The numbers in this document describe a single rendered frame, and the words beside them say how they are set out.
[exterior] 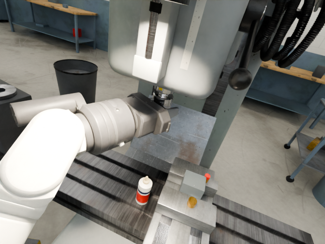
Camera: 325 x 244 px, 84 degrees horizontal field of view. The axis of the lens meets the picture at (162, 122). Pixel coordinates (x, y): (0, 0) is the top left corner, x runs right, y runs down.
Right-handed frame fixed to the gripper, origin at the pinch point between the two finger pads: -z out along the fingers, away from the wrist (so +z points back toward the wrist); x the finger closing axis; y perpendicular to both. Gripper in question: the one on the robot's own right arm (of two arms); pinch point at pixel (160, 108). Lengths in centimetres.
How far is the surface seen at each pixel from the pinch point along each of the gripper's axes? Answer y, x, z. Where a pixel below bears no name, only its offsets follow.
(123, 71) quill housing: -9.2, 1.5, 10.3
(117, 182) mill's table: 31.8, 7.5, 4.3
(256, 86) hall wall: 92, 81, -425
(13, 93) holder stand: 12.1, 42.1, 20.9
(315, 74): 27, -6, -394
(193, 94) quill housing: -9.2, -10.0, 4.9
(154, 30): -17.3, -5.8, 11.6
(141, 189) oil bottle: 24.4, -2.9, 3.6
